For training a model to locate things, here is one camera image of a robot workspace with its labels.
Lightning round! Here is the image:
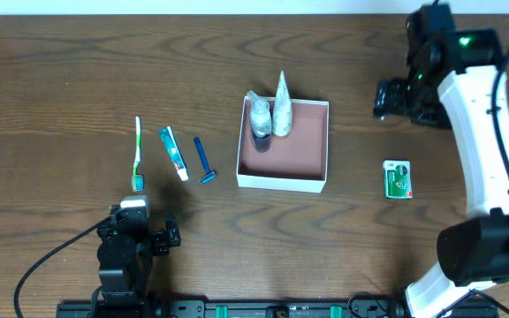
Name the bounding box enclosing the clear pump bottle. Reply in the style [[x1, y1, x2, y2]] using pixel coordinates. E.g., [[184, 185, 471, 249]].
[[247, 90, 272, 153]]

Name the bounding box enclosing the small toothpaste tube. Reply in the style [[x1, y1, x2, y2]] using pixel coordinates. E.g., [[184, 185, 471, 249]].
[[158, 126, 189, 181]]

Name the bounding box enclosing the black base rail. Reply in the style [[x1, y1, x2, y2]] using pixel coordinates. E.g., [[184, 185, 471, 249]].
[[55, 298, 499, 318]]

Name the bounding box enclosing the green soap box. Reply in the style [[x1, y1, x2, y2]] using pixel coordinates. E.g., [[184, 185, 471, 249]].
[[383, 160, 413, 200]]

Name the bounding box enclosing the blue disposable razor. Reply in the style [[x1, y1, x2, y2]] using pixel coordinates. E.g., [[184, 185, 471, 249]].
[[194, 137, 217, 184]]

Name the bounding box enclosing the green white toothbrush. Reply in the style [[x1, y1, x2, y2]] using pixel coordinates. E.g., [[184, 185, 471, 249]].
[[132, 116, 144, 192]]

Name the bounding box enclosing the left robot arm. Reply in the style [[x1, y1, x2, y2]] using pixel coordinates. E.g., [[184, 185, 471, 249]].
[[97, 205, 181, 307]]

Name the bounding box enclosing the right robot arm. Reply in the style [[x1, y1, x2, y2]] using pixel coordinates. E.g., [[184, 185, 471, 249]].
[[373, 2, 509, 317]]

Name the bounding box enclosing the white squeeze tube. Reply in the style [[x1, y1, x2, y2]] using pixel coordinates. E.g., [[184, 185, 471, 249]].
[[272, 71, 292, 138]]

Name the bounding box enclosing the white box pink interior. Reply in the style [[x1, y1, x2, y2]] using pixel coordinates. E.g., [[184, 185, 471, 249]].
[[236, 97, 330, 193]]

